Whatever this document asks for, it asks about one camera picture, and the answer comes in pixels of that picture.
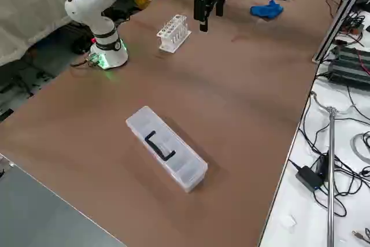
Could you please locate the blue rag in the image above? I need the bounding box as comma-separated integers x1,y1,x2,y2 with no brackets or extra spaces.
250,0,284,20

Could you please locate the clear plastic storage box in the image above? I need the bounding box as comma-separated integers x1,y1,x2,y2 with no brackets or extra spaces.
125,105,209,194

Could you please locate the white test tube rack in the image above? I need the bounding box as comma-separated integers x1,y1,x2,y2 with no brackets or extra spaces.
156,14,193,54

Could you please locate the black power supply unit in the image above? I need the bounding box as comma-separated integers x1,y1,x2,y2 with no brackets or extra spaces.
327,45,370,91

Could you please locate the beige cloth cover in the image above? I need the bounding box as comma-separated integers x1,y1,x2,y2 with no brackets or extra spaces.
0,0,145,67

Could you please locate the small black power adapter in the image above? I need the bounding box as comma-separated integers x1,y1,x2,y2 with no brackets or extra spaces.
317,153,330,179

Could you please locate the silver metal pole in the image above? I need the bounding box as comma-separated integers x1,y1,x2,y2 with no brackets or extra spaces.
325,107,339,247

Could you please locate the aluminium frame beam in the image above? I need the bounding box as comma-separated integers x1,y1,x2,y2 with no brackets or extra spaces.
311,0,370,64

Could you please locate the grey cable with plug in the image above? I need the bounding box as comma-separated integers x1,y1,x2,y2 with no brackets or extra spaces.
310,91,358,115

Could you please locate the electronics board with wires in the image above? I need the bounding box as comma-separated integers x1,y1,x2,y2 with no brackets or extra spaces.
340,12,370,46

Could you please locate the black box handle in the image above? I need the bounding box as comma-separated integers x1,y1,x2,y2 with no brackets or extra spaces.
143,130,177,161

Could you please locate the red cable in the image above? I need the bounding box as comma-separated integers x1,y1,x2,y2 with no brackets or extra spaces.
356,49,370,76

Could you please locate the grey looped cable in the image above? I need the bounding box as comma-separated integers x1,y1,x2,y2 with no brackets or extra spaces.
350,131,370,161

